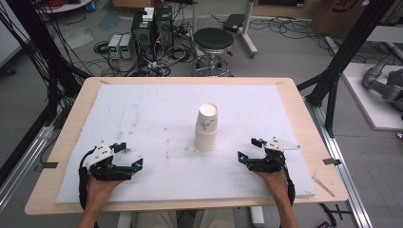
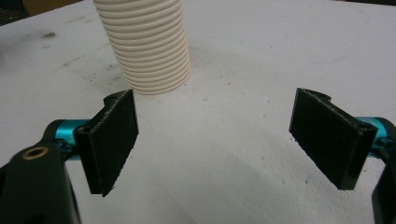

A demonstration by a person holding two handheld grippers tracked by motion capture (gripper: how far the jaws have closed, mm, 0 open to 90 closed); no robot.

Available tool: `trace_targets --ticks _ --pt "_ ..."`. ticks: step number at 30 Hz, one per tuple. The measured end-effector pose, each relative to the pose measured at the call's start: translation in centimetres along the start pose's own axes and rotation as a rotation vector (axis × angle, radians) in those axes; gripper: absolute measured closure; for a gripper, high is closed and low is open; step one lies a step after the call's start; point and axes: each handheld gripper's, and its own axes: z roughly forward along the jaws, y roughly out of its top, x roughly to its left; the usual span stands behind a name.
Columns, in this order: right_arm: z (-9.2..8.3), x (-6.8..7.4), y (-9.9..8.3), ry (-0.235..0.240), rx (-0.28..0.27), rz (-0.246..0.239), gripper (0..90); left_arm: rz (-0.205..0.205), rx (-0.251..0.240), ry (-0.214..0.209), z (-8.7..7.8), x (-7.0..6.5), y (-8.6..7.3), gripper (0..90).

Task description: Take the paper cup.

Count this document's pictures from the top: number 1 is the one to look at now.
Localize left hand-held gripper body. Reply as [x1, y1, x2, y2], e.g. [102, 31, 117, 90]
[85, 141, 134, 182]

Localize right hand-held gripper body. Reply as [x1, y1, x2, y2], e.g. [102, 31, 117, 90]
[246, 136, 301, 174]

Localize plain paper cup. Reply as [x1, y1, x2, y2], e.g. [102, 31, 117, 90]
[194, 131, 219, 152]

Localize person's right hand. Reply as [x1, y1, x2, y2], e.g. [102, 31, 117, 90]
[254, 169, 291, 204]

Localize person's left hand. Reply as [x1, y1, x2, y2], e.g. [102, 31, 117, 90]
[86, 175, 124, 207]

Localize white table leg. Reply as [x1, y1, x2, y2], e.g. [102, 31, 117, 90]
[249, 205, 266, 228]
[117, 211, 133, 228]

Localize white felt mat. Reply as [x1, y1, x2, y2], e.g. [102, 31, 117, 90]
[55, 84, 317, 204]

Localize thin wooden stick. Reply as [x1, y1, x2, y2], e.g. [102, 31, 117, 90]
[311, 176, 336, 199]

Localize person's beige trousers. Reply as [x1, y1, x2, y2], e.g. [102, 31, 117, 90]
[130, 208, 238, 228]

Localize grey power supply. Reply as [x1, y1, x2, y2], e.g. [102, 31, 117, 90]
[119, 32, 135, 61]
[106, 33, 124, 61]

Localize black round stool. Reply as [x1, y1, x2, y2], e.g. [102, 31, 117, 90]
[191, 27, 236, 78]

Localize white platform board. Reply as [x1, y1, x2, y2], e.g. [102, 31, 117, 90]
[341, 62, 403, 132]

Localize black computer tower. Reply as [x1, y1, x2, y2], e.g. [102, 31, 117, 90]
[130, 10, 157, 62]
[154, 5, 175, 52]

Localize flat black device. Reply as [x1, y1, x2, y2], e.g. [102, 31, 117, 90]
[222, 13, 246, 34]

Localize teal floor sheet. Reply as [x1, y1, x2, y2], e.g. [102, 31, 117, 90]
[97, 9, 123, 32]

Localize small white box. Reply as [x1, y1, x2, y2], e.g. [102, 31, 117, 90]
[142, 7, 156, 23]

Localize white round table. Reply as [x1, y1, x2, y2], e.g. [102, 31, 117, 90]
[35, 0, 93, 14]

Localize cardboard box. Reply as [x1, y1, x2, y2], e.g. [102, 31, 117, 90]
[311, 0, 394, 40]

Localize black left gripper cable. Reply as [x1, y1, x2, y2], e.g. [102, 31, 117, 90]
[77, 145, 100, 228]

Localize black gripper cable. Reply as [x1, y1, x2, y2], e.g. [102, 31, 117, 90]
[77, 145, 100, 228]
[278, 155, 297, 228]

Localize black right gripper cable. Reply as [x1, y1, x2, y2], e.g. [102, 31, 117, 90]
[278, 155, 297, 228]

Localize aluminium rail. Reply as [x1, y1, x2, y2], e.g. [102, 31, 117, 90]
[303, 97, 375, 228]
[0, 123, 55, 213]

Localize tangle of floor cables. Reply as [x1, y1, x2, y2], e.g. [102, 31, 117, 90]
[92, 29, 198, 78]

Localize white stand frame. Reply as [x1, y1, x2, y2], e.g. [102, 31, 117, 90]
[189, 0, 259, 59]

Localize loose black floor cables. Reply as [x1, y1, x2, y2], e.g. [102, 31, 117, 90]
[248, 14, 336, 44]

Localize black frame post with cables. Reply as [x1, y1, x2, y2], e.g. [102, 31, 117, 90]
[0, 0, 90, 188]

